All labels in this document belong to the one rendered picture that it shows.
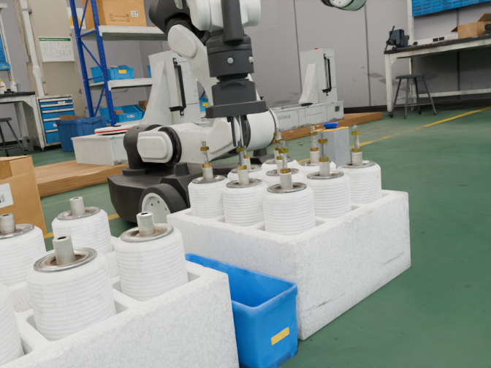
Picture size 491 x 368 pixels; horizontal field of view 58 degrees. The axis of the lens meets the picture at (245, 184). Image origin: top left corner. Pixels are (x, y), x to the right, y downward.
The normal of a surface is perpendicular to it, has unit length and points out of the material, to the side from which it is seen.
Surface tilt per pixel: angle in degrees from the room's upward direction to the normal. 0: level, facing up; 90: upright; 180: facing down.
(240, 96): 90
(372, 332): 0
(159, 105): 90
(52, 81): 90
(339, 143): 90
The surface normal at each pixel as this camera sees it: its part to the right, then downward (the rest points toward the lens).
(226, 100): 0.01, 0.19
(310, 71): -0.69, -0.17
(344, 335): -0.11, -0.98
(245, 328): -0.70, 0.25
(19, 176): 0.90, -0.01
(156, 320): 0.69, 0.07
